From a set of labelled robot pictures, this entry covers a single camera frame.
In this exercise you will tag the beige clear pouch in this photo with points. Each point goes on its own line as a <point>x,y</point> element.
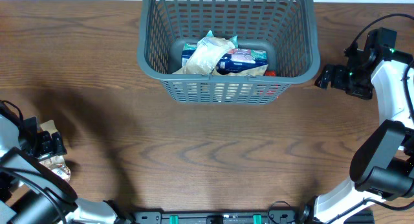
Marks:
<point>207,54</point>

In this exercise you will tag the blue tissue pack box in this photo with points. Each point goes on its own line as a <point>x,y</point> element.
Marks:
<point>234,58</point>

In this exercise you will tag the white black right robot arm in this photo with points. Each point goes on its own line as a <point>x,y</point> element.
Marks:
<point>381,170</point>

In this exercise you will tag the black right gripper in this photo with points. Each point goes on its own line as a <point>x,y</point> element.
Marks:
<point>365,92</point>

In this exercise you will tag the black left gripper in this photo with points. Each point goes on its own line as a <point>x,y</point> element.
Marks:
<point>48,147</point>

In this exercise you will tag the teal snack wrapper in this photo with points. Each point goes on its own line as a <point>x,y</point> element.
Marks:
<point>210,34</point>

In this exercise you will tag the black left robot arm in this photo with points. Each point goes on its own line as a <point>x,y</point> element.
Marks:
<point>34,176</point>

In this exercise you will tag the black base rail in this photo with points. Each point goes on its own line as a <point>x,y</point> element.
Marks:
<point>284,216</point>

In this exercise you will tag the red snack bar package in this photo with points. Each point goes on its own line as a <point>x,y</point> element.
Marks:
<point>270,73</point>

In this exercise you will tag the grey plastic lattice basket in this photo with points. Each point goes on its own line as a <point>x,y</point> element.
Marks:
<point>285,29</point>

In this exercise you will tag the white brown treat pouch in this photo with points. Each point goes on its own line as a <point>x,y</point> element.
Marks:
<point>56,163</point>

